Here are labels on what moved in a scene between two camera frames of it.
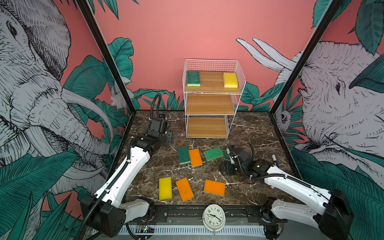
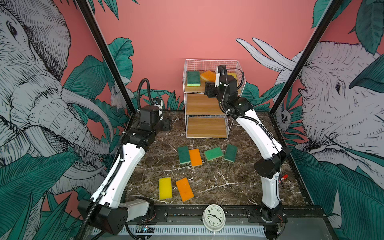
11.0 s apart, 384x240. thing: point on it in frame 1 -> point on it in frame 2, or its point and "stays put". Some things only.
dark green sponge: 193,78 stays put
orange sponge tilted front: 184,189 stays put
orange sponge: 215,187 -> 208,76
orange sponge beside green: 195,157 stays put
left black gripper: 170,137 -> 166,122
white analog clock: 214,218 stays put
